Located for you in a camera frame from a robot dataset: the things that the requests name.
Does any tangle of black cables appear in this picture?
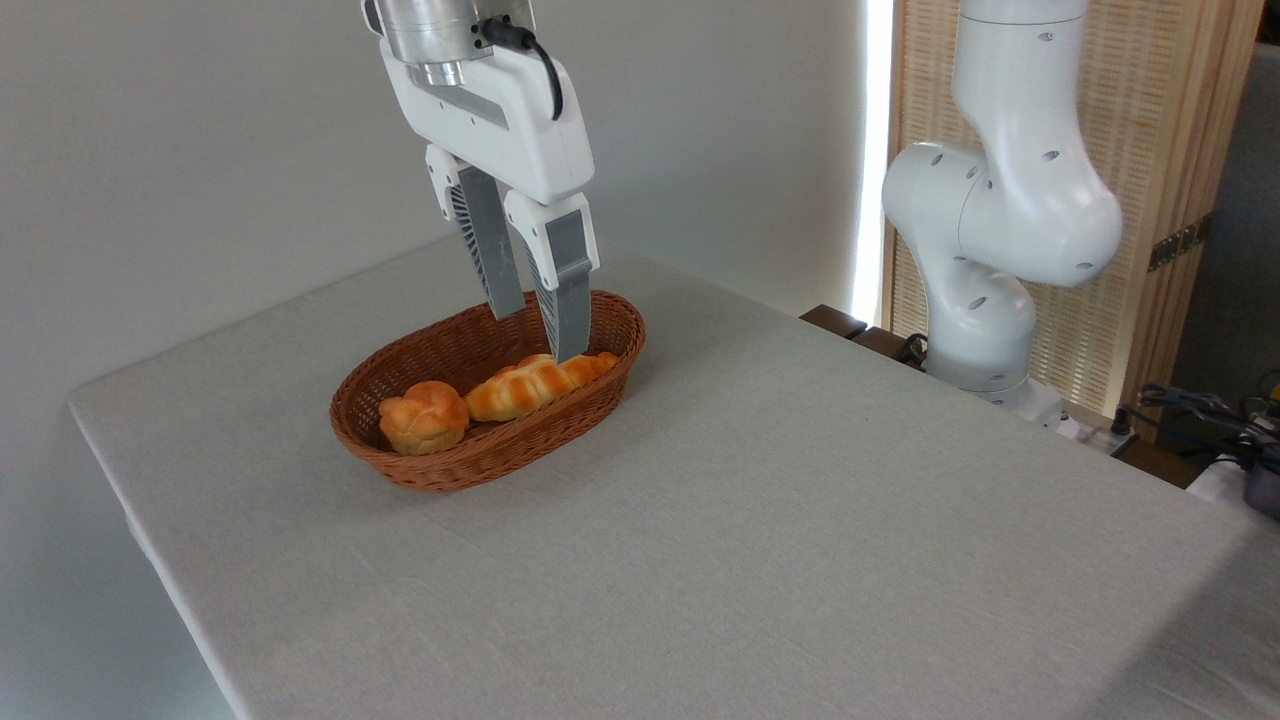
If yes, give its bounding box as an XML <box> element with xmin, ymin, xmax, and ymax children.
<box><xmin>1136</xmin><ymin>372</ymin><xmax>1280</xmax><ymax>473</ymax></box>

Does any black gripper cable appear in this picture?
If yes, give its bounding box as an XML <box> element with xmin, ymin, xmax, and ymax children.
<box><xmin>479</xmin><ymin>17</ymin><xmax>565</xmax><ymax>122</ymax></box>

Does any long braided bread loaf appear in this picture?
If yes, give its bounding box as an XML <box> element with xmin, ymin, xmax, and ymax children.
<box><xmin>463</xmin><ymin>350</ymin><xmax>622</xmax><ymax>423</ymax></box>

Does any dark wooden base board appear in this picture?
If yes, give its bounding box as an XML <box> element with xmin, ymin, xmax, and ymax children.
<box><xmin>799</xmin><ymin>304</ymin><xmax>933</xmax><ymax>371</ymax></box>

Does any brown wicker oval basket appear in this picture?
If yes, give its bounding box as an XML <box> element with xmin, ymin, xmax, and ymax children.
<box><xmin>329</xmin><ymin>288</ymin><xmax>647</xmax><ymax>493</ymax></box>

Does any round knotted bread roll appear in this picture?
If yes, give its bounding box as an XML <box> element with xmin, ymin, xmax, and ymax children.
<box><xmin>377</xmin><ymin>380</ymin><xmax>470</xmax><ymax>457</ymax></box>

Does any light grey tablecloth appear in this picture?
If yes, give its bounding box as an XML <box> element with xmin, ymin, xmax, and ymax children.
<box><xmin>67</xmin><ymin>234</ymin><xmax>1280</xmax><ymax>720</ymax></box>

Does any wooden bamboo folding screen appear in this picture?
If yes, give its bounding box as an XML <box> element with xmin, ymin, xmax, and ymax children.
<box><xmin>884</xmin><ymin>0</ymin><xmax>1267</xmax><ymax>421</ymax></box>

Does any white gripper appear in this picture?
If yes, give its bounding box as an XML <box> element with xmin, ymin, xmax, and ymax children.
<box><xmin>378</xmin><ymin>38</ymin><xmax>602</xmax><ymax>364</ymax></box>

